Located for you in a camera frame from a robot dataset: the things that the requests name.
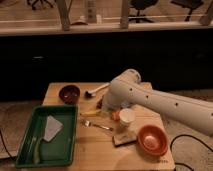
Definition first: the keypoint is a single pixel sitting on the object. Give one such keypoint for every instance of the yellow banana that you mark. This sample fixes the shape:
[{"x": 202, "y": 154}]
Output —
[{"x": 91, "y": 113}]

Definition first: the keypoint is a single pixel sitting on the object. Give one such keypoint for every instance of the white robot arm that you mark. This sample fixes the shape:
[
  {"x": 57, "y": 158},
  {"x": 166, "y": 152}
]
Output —
[{"x": 127, "y": 87}]

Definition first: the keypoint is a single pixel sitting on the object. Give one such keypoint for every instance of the dark purple bowl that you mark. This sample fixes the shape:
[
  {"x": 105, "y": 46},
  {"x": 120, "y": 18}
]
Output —
[{"x": 69, "y": 94}]

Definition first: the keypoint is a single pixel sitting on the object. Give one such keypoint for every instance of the orange bowl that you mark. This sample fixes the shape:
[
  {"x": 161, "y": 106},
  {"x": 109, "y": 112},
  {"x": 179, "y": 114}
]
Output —
[{"x": 152, "y": 140}]

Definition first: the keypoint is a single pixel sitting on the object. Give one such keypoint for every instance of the dark red grapes bunch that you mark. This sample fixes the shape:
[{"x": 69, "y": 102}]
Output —
[{"x": 99, "y": 104}]

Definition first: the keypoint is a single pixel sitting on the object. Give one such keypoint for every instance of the small orange fruit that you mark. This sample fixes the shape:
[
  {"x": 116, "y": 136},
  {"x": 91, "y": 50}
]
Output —
[{"x": 115, "y": 115}]

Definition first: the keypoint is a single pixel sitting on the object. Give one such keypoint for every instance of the silver fork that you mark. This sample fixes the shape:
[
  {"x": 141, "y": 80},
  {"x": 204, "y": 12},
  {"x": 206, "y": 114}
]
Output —
[{"x": 89, "y": 123}]

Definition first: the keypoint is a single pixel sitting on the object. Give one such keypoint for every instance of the grey cleaver knife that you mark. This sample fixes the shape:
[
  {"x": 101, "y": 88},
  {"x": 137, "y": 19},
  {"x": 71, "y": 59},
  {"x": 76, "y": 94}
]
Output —
[{"x": 51, "y": 129}]

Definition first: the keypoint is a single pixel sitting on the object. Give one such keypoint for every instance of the green plastic tray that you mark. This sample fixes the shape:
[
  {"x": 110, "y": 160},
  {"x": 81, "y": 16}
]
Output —
[{"x": 60, "y": 150}]

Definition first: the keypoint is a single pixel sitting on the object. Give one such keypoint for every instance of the wooden table leg middle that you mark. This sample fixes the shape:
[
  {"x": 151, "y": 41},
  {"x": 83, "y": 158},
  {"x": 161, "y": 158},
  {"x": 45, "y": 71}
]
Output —
[{"x": 125, "y": 8}]

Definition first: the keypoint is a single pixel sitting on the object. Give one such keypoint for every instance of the wooden table leg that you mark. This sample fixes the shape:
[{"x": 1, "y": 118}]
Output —
[
  {"x": 125, "y": 8},
  {"x": 63, "y": 13}
]

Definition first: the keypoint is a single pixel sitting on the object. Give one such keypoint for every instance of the black office chair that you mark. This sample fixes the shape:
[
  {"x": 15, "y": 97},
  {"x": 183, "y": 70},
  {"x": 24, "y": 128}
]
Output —
[{"x": 139, "y": 5}]

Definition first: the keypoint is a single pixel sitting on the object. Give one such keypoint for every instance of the wooden table leg left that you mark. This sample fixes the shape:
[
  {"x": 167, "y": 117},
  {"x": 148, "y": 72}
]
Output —
[{"x": 63, "y": 13}]

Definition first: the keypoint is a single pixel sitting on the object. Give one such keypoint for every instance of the white handled dish brush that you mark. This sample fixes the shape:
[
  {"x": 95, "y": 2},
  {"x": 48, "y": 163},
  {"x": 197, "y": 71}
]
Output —
[{"x": 92, "y": 93}]

